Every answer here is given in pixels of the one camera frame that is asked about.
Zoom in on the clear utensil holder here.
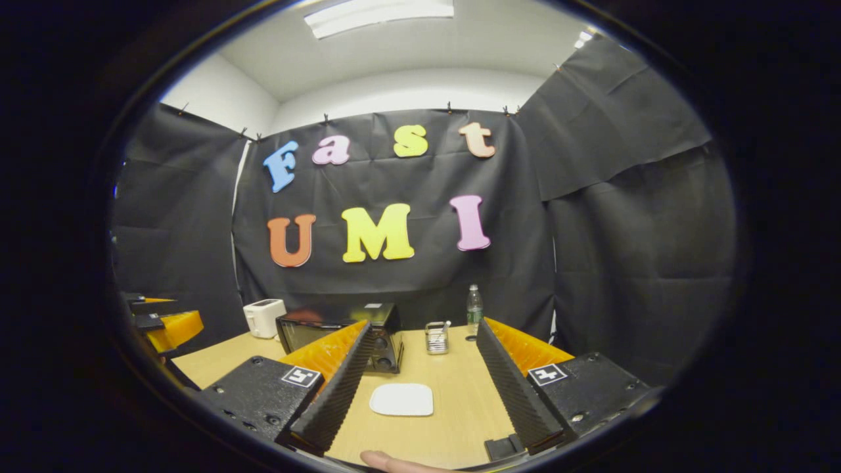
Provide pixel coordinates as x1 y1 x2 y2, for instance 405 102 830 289
424 321 451 355

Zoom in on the white toaster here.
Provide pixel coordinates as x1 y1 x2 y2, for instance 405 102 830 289
242 299 287 340

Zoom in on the large ceiling light panel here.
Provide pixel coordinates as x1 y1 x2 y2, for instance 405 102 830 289
304 0 455 39

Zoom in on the white square plate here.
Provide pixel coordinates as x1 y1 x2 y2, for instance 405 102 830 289
369 383 434 417

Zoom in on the green plastic bottle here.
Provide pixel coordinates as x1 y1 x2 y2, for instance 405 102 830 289
466 284 484 336

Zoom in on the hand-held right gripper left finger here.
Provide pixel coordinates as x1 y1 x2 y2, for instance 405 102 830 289
200 320 373 457

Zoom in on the black electric oven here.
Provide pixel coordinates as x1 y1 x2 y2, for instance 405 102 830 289
275 302 405 375

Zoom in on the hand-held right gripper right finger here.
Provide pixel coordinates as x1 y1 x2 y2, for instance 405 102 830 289
476 317 651 455

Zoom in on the black backdrop cloth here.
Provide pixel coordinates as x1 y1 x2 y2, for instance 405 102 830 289
112 36 737 388

